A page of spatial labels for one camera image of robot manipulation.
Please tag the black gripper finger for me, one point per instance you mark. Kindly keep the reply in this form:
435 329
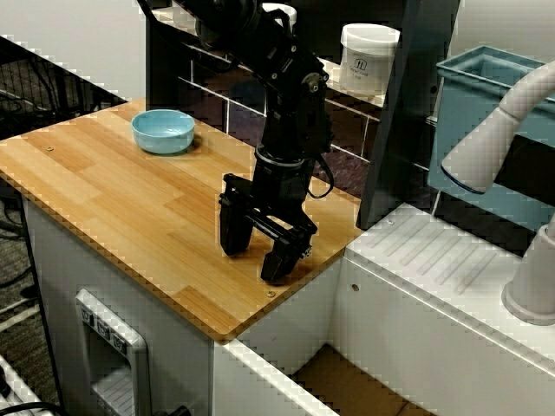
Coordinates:
234 232
279 264

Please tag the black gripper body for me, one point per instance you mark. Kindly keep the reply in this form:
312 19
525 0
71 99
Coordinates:
279 186

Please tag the light blue bowl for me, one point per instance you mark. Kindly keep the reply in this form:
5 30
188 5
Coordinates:
162 134

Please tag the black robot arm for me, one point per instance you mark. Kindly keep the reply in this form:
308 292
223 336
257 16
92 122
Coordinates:
286 65

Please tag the white toy sink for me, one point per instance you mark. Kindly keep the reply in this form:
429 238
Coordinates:
412 281

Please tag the dark tiled backsplash panel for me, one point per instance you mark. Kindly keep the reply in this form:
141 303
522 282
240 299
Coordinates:
243 121

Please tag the white kitchen cabinet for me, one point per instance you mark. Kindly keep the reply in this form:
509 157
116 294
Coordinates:
130 312

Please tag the brown cardboard sheet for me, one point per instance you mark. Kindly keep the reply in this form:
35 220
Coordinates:
355 385

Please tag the dark grey shelf unit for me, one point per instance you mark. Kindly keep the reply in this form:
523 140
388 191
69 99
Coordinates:
403 108

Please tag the white jar with printed label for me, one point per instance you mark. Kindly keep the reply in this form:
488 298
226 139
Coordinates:
366 60

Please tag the teal plastic bin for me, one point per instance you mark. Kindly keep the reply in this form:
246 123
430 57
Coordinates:
468 125

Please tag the white toy faucet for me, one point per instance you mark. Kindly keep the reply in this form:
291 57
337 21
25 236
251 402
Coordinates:
485 147

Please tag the white power strip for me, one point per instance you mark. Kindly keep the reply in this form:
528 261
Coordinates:
13 385

